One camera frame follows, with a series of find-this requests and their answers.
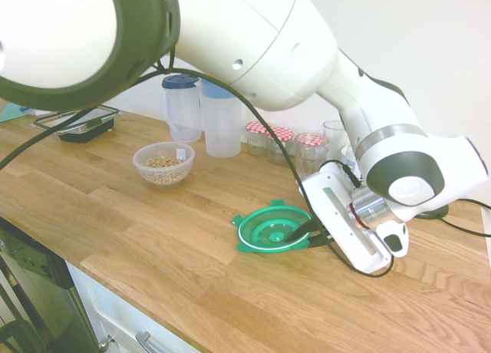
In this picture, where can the silver round cabinet knob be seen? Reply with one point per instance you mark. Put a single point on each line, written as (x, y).
(104, 343)

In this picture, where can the stainless steel dishwasher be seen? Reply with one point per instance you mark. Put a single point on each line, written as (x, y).
(34, 284)

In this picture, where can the pitcher with dark blue lid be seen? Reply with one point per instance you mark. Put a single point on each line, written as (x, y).
(184, 115)

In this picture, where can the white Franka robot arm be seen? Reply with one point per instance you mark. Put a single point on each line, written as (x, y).
(268, 42)

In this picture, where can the tall footed clear glass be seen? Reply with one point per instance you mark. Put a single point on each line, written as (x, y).
(333, 136)

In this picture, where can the clear bowl of cereal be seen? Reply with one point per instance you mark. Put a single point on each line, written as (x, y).
(163, 169)

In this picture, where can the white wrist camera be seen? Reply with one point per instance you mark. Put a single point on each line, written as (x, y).
(393, 239)

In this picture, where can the pitcher with light blue lid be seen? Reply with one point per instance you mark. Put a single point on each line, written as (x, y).
(222, 130)

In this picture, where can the white cabinet front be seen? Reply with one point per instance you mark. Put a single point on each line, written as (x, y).
(115, 311)

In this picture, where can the black kettle base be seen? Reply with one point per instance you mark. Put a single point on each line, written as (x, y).
(437, 213)

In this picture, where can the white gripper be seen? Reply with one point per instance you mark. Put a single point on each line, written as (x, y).
(337, 215)

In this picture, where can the faceted clear drinking glass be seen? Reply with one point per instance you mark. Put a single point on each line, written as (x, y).
(307, 159)

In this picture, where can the dark green curved bar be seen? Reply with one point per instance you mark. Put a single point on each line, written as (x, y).
(27, 332)

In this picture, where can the teal cutting board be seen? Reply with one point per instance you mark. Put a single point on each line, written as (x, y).
(11, 113)

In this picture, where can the green round container lid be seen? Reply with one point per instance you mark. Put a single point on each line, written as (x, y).
(257, 230)

